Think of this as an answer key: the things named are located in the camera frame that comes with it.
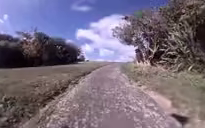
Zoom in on tall brown bushes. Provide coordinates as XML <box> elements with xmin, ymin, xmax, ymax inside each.
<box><xmin>111</xmin><ymin>0</ymin><xmax>205</xmax><ymax>73</ymax></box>

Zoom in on grass verge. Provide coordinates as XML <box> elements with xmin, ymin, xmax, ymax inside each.
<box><xmin>120</xmin><ymin>61</ymin><xmax>205</xmax><ymax>128</ymax></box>

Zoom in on grey gravel path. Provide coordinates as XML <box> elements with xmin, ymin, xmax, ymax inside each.
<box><xmin>21</xmin><ymin>62</ymin><xmax>184</xmax><ymax>128</ymax></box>

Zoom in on row of trees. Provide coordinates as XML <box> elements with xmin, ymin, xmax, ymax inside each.
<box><xmin>0</xmin><ymin>29</ymin><xmax>87</xmax><ymax>70</ymax></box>

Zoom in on brown field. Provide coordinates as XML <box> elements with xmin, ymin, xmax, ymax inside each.
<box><xmin>0</xmin><ymin>60</ymin><xmax>112</xmax><ymax>128</ymax></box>

